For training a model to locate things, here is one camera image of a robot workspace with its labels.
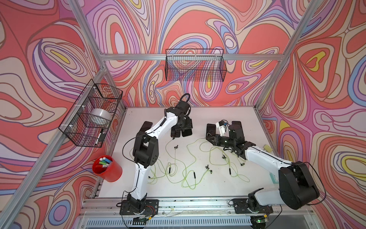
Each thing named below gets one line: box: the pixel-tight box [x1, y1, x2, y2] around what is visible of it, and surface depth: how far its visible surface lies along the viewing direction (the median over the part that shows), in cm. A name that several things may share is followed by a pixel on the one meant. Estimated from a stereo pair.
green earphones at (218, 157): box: [199, 140, 251, 183], surface depth 92 cm
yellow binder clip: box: [263, 144, 274, 153], surface depth 97 cm
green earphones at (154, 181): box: [147, 159, 166, 185], surface depth 85 cm
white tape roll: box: [90, 107, 112, 121], surface depth 75 cm
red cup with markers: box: [91, 155, 123, 183], surface depth 79 cm
